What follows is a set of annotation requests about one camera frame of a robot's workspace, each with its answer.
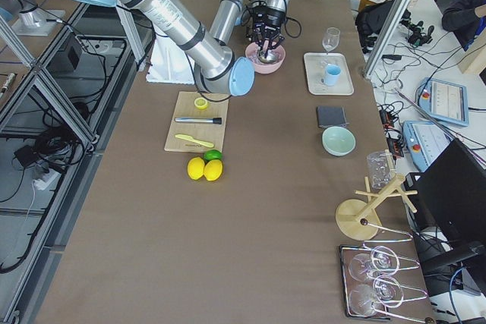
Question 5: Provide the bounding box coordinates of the stainless steel ice scoop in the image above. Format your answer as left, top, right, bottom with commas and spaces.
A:
256, 41, 279, 64

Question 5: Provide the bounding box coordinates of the cream rabbit serving tray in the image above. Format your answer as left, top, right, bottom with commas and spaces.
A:
304, 52, 354, 96

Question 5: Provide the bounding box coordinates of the folded grey cloth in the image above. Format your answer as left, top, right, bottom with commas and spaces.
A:
316, 105, 348, 129

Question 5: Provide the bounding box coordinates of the black computer monitor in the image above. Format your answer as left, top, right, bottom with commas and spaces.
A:
414, 139, 485, 282

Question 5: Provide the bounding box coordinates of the lower yellow lemon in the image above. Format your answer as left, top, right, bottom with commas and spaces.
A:
204, 159, 223, 181

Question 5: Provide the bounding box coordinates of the green lime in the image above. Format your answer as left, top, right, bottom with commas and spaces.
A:
204, 149, 222, 162

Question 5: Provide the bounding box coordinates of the yellow lemon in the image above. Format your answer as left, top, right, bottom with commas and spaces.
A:
204, 159, 223, 181
187, 157, 205, 180

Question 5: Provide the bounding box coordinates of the blue teach pendant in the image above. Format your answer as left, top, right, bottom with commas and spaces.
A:
402, 121, 451, 171
416, 77, 469, 127

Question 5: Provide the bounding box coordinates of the wooden cutting board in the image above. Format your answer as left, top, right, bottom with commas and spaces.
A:
164, 91, 229, 153

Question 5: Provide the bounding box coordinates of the black glass rack tray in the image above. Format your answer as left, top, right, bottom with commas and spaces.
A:
339, 245, 390, 322

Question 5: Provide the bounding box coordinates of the seated person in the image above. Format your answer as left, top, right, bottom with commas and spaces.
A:
441, 0, 485, 50

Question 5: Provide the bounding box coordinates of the upper yellow lemon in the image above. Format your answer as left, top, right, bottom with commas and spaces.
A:
187, 157, 205, 180

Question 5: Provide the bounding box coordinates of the aluminium frame post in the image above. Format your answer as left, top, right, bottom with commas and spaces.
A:
363, 0, 411, 80

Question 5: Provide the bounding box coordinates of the light blue plastic cup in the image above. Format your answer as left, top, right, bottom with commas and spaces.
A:
323, 64, 341, 87

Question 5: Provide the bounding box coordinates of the pile of clear ice cubes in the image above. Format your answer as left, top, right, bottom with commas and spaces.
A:
248, 55, 262, 65

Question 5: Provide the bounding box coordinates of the pink bowl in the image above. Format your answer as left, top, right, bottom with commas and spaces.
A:
245, 42, 286, 74

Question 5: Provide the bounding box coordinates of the yellow plastic knife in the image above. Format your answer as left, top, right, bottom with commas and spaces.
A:
175, 134, 215, 148

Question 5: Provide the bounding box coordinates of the hanging wine glass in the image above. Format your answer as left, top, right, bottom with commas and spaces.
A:
348, 275, 428, 322
348, 246, 420, 283

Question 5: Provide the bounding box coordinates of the wooden cup tree stand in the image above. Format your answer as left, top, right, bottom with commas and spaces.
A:
336, 170, 418, 242

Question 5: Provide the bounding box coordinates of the half lemon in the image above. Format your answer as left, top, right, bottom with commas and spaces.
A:
194, 97, 209, 110

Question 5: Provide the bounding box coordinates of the clear wine glass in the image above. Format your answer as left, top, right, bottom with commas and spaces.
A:
321, 27, 340, 67

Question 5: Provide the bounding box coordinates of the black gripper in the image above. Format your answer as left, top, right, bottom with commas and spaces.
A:
246, 2, 286, 52

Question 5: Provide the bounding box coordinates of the green bowl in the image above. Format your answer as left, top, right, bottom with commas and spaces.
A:
322, 126, 356, 156

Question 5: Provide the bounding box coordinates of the clear glass on stand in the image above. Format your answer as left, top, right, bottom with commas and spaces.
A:
367, 149, 395, 189

